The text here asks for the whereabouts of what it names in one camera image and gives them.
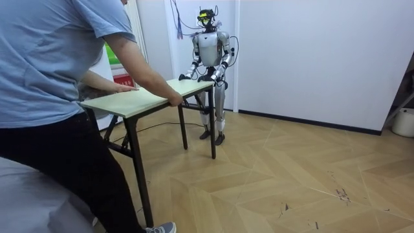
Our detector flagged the robot legs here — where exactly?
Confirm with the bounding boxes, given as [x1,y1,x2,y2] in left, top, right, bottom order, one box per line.
[195,79,228,147]

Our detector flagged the robot body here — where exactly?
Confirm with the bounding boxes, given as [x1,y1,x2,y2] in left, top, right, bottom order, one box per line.
[193,5,228,83]

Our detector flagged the grey bed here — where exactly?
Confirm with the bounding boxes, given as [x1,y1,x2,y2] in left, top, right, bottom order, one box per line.
[0,156,98,233]

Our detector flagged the black floor cable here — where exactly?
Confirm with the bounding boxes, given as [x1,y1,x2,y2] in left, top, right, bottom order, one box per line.
[112,121,205,144]

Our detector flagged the cable bundle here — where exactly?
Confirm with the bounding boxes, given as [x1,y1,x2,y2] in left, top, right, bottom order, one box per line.
[169,0,205,41]

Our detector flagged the white bucket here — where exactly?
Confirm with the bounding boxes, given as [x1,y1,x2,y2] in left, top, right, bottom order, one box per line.
[391,107,414,139]

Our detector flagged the light green folding table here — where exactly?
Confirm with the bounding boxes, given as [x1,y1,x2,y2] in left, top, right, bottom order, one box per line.
[80,78,217,228]

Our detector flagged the grey metal frame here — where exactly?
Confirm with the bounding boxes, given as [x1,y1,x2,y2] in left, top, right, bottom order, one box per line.
[384,51,414,131]

